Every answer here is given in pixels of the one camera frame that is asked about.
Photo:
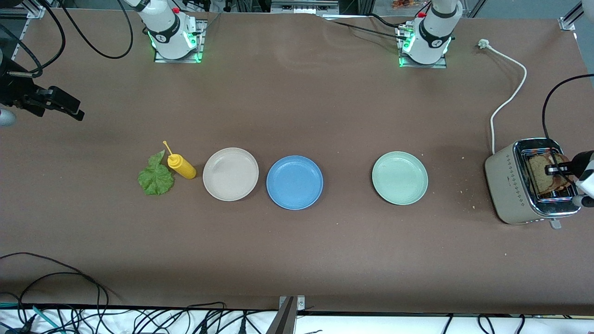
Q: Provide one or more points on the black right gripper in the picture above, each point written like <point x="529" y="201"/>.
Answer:
<point x="14" y="89"/>

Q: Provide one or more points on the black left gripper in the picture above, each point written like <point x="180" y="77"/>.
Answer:
<point x="577" y="163"/>

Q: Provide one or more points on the rounded brown bread slice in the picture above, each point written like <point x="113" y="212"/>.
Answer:
<point x="565" y="182"/>

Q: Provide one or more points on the square brown bread slice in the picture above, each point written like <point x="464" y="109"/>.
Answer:
<point x="538" y="178"/>

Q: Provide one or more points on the green lettuce leaf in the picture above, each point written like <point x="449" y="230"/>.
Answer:
<point x="155" y="178"/>

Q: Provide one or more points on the yellow mustard squeeze bottle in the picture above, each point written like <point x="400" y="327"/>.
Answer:
<point x="183" y="168"/>

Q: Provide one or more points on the mint green round plate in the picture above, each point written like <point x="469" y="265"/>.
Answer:
<point x="400" y="178"/>

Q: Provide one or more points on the beige round plate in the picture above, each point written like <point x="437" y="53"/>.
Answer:
<point x="230" y="174"/>

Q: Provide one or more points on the blue round plate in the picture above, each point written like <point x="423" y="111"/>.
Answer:
<point x="294" y="182"/>

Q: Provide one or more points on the beige chrome toaster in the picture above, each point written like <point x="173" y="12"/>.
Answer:
<point x="506" y="185"/>

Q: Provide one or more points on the grey metal box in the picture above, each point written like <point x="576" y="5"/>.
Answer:
<point x="304" y="6"/>

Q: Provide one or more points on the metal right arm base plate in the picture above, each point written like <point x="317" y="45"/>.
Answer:
<point x="202" y="41"/>

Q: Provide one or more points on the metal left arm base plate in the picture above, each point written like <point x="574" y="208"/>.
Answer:
<point x="443" y="64"/>

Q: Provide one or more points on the silver corner bracket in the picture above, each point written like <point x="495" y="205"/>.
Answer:
<point x="301" y="304"/>

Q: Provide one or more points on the grey aluminium profile post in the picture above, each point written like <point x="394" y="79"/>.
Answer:
<point x="284" y="322"/>

